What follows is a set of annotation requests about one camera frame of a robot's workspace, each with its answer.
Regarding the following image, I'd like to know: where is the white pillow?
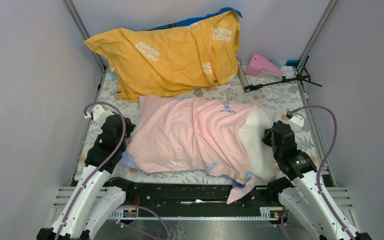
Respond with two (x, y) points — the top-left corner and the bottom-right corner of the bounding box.
(238, 106), (276, 181)

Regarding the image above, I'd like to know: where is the blue Elsa pillowcase pink inside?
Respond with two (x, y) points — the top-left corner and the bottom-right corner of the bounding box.
(127, 95), (258, 204)

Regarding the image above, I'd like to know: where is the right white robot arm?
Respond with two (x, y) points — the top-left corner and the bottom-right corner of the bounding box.
(262, 121), (371, 240)

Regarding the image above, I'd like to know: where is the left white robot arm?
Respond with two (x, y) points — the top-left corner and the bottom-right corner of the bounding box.
(36, 114), (135, 240)

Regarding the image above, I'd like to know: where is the yellow Mickey Mouse pillow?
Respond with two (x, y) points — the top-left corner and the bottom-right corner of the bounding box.
(84, 10), (241, 102)

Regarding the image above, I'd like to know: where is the blue cloth behind pillow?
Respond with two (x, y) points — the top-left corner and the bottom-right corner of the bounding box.
(148, 7), (243, 31)

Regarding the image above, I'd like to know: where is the floral patterned mat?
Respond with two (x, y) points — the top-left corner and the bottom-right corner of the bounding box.
(98, 71), (322, 185)

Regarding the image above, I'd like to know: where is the black tripod stand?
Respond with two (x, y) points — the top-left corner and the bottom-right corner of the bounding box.
(247, 55), (322, 93)

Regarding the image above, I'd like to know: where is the metal cylinder rod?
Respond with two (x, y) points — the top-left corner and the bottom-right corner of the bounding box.
(237, 59), (250, 93)

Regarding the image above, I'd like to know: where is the pink wedge block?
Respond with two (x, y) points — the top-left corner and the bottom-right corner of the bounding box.
(244, 52), (284, 79)

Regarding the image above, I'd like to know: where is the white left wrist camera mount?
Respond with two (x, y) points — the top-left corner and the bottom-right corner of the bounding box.
(84, 105), (114, 125)

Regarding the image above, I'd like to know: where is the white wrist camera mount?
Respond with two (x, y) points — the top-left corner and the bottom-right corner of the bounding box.
(84, 105), (114, 125)
(284, 112), (305, 132)

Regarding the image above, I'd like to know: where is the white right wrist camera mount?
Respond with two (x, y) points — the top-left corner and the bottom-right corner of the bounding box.
(284, 112), (305, 132)

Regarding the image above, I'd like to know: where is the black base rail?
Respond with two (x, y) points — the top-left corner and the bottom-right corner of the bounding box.
(71, 178), (301, 220)

